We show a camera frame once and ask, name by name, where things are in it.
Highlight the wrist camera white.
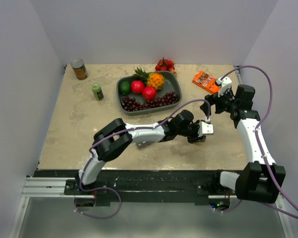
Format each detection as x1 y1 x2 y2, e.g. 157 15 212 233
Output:
198 119 214 137
215 76 232 97

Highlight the green lime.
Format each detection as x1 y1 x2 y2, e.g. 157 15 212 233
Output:
119 81 131 95

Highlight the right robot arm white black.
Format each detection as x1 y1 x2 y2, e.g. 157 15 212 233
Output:
200 85 286 204

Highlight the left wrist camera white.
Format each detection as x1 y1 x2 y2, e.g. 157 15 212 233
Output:
198 119 214 137

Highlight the tin can fruit label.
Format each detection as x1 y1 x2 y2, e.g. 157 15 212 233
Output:
71 59 88 80

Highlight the grey weekly pill organizer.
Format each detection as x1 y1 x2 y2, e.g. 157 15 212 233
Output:
136 141 152 150

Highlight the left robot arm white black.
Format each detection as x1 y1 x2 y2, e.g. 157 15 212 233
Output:
75 110 214 194

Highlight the orange snack box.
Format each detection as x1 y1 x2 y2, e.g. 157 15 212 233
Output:
192 71 220 94

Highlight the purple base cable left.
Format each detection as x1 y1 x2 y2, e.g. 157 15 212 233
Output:
74 186 123 220

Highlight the dark red grape bunch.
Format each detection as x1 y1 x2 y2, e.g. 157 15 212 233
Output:
120 92 180 112

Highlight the grey fruit tray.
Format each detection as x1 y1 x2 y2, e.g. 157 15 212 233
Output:
116 71 182 116

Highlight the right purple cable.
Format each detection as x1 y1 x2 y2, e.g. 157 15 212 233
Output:
221 65 298 222

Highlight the red pomegranate left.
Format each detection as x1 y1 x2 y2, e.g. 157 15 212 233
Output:
131 80 146 94

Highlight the red pomegranate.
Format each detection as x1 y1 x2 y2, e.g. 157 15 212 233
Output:
142 86 156 101
131 80 146 94

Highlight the aluminium rail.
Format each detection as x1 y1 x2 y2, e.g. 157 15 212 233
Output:
8 177 66 238

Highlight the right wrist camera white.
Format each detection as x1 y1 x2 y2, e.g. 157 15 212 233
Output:
215 76 232 97

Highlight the orange toy pineapple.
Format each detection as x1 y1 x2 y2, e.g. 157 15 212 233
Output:
132 67 165 91

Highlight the green capped small bottle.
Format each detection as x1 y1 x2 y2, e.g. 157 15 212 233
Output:
91 83 104 101

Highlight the black base frame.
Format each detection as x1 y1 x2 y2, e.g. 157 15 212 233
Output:
34 170 234 210

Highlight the red pomegranate right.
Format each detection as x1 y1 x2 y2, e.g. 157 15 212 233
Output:
142 86 156 101

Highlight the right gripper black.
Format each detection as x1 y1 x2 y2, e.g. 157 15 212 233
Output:
200 87 238 117

